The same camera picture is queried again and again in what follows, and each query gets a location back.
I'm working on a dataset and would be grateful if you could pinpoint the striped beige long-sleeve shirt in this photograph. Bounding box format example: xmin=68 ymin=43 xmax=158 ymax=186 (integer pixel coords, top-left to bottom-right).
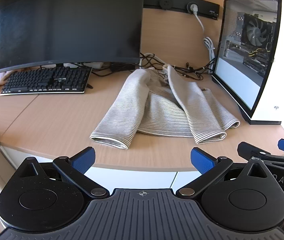
xmin=90 ymin=65 xmax=240 ymax=150

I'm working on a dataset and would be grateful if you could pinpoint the pink cloth under monitor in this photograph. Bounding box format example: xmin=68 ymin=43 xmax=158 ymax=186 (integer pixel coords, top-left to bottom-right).
xmin=0 ymin=70 xmax=14 ymax=86

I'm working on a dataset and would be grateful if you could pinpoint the black mechanical keyboard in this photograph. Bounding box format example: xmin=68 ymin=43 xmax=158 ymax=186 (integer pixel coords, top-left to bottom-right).
xmin=0 ymin=67 xmax=91 ymax=96

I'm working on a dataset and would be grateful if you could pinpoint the black cable bundle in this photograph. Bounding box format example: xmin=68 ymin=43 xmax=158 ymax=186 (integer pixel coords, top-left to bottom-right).
xmin=91 ymin=52 xmax=216 ymax=81

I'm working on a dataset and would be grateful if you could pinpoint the black curved monitor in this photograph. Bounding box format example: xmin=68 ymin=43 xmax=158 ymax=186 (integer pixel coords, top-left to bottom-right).
xmin=0 ymin=0 xmax=144 ymax=72

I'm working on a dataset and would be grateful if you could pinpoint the black wall power strip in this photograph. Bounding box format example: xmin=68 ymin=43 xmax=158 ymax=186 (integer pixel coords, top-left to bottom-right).
xmin=144 ymin=0 xmax=220 ymax=20

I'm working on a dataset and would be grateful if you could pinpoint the white glass-panel PC case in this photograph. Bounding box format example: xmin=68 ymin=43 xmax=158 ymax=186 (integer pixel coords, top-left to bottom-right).
xmin=213 ymin=0 xmax=284 ymax=125

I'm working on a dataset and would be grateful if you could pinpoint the white power cable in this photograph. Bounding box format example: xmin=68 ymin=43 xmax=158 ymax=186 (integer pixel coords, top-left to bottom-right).
xmin=191 ymin=4 xmax=216 ymax=63

